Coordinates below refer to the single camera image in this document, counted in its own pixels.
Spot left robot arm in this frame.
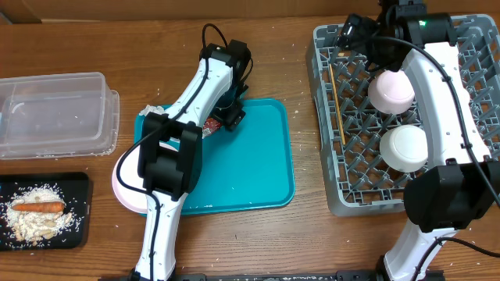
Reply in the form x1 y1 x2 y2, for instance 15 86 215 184
134 40 253 280

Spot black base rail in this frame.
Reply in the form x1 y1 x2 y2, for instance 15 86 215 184
97 269 446 281

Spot cardboard backdrop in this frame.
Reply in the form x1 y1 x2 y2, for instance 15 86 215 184
0 0 500 25

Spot peanuts and rice scraps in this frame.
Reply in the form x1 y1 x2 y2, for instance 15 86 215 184
1 183 84 250

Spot white saucer bowl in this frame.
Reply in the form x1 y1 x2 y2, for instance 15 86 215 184
380 125 428 173

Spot wooden chopstick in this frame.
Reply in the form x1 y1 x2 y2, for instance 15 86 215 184
328 63 346 146

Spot grey dish rack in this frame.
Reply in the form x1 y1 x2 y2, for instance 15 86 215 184
305 14 499 216

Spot black plastic bin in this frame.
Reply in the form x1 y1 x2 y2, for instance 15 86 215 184
1 173 92 251

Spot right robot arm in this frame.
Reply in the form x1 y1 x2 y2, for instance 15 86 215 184
337 1 499 280

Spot white tissue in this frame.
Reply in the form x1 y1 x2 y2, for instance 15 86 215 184
139 105 165 116

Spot orange carrot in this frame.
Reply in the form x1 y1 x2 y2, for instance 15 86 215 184
12 201 66 213

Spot red snack wrapper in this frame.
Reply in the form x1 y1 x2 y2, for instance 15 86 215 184
202 117 223 138

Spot white plate with food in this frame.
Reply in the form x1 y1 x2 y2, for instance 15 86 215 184
112 148 147 215

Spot teal plastic tray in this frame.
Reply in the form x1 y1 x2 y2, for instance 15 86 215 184
134 98 296 217

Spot clear plastic bin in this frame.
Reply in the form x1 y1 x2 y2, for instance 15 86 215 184
1 72 120 160

